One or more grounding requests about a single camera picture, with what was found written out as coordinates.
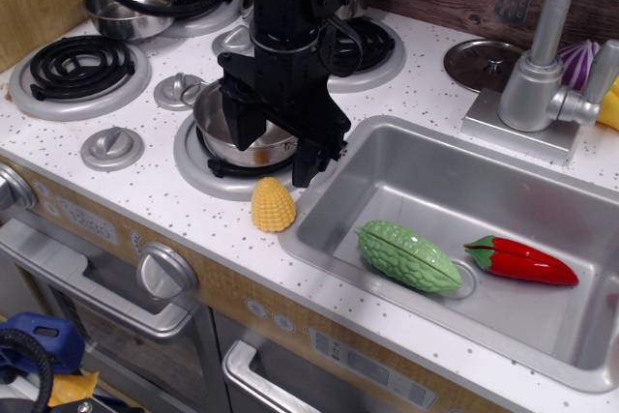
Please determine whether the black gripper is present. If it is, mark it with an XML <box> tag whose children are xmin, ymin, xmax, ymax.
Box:
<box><xmin>218</xmin><ymin>40</ymin><xmax>352</xmax><ymax>188</ymax></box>

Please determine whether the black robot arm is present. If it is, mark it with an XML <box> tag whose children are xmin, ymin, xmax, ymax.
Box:
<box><xmin>218</xmin><ymin>0</ymin><xmax>363</xmax><ymax>188</ymax></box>

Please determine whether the small steel pan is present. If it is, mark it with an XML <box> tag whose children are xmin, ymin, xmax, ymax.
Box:
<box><xmin>180</xmin><ymin>80</ymin><xmax>297</xmax><ymax>168</ymax></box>

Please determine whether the yellow toy corn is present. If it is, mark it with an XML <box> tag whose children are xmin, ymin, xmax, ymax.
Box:
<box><xmin>251</xmin><ymin>177</ymin><xmax>297</xmax><ymax>232</ymax></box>

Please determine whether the silver stove knob back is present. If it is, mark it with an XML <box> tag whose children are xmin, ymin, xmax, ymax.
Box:
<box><xmin>212</xmin><ymin>25</ymin><xmax>254</xmax><ymax>56</ymax></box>

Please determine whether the silver stove knob front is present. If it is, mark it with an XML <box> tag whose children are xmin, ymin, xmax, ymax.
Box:
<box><xmin>80</xmin><ymin>127</ymin><xmax>144</xmax><ymax>172</ymax></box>

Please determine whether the front right black burner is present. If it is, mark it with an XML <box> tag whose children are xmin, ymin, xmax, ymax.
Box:
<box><xmin>173</xmin><ymin>116</ymin><xmax>297</xmax><ymax>201</ymax></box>

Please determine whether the black burner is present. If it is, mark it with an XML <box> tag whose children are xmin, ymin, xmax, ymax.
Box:
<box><xmin>328</xmin><ymin>16</ymin><xmax>406</xmax><ymax>94</ymax></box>
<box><xmin>157</xmin><ymin>0</ymin><xmax>245</xmax><ymax>40</ymax></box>
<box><xmin>173</xmin><ymin>116</ymin><xmax>297</xmax><ymax>201</ymax></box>
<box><xmin>9</xmin><ymin>35</ymin><xmax>151</xmax><ymax>122</ymax></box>

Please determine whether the back right black burner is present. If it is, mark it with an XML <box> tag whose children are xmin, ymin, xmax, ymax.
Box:
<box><xmin>328</xmin><ymin>16</ymin><xmax>406</xmax><ymax>94</ymax></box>

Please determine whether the green toy bitter gourd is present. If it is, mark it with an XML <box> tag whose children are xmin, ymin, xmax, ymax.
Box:
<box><xmin>355</xmin><ymin>220</ymin><xmax>462</xmax><ymax>292</ymax></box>

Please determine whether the silver oven knob centre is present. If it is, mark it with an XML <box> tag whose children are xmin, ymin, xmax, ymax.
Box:
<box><xmin>136</xmin><ymin>241</ymin><xmax>198</xmax><ymax>300</ymax></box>

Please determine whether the silver oven knob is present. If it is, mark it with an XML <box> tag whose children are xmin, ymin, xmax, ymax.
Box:
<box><xmin>136</xmin><ymin>241</ymin><xmax>198</xmax><ymax>300</ymax></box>
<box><xmin>0</xmin><ymin>163</ymin><xmax>38</xmax><ymax>211</ymax></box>

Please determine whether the back left black burner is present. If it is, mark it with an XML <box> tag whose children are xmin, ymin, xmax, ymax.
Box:
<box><xmin>157</xmin><ymin>0</ymin><xmax>245</xmax><ymax>40</ymax></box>

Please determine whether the steel bowl on burner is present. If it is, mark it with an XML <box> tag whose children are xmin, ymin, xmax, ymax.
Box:
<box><xmin>82</xmin><ymin>0</ymin><xmax>179</xmax><ymax>42</ymax></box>

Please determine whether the front left black burner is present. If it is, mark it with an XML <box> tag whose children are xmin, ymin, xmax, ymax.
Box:
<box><xmin>9</xmin><ymin>35</ymin><xmax>151</xmax><ymax>122</ymax></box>

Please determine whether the round steel pot lid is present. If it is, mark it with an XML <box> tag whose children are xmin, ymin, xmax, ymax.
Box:
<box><xmin>443</xmin><ymin>39</ymin><xmax>523</xmax><ymax>93</ymax></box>

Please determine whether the red toy chili pepper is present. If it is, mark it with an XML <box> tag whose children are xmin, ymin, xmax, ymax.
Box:
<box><xmin>464</xmin><ymin>236</ymin><xmax>579</xmax><ymax>285</ymax></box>

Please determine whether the silver sink basin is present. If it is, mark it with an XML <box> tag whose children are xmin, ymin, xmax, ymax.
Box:
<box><xmin>280</xmin><ymin>116</ymin><xmax>618</xmax><ymax>393</ymax></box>

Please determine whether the silver toy faucet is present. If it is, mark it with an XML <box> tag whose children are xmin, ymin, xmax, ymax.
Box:
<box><xmin>461</xmin><ymin>0</ymin><xmax>618</xmax><ymax>165</ymax></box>

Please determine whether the silver oven knob left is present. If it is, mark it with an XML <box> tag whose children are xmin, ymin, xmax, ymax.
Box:
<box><xmin>0</xmin><ymin>163</ymin><xmax>38</xmax><ymax>211</ymax></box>

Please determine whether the blue clamp object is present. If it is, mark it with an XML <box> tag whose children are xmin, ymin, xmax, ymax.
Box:
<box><xmin>1</xmin><ymin>312</ymin><xmax>85</xmax><ymax>374</ymax></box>

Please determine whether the purple white toy garlic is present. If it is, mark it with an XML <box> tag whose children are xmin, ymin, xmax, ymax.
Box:
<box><xmin>557</xmin><ymin>40</ymin><xmax>601</xmax><ymax>91</ymax></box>

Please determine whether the yellow cloth piece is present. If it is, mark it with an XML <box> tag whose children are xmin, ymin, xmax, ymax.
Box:
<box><xmin>47</xmin><ymin>372</ymin><xmax>99</xmax><ymax>407</ymax></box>

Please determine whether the yellow toy fruit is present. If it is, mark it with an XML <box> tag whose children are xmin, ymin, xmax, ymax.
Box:
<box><xmin>597</xmin><ymin>79</ymin><xmax>619</xmax><ymax>131</ymax></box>

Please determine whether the right door handle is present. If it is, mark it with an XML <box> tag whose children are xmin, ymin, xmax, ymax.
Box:
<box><xmin>221</xmin><ymin>340</ymin><xmax>319</xmax><ymax>412</ymax></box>

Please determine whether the left oven door handle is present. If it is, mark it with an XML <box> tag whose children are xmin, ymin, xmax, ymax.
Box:
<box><xmin>1</xmin><ymin>220</ymin><xmax>192</xmax><ymax>343</ymax></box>

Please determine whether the black braided cable lower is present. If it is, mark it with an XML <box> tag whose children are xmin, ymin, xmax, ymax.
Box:
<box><xmin>0</xmin><ymin>328</ymin><xmax>56</xmax><ymax>413</ymax></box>

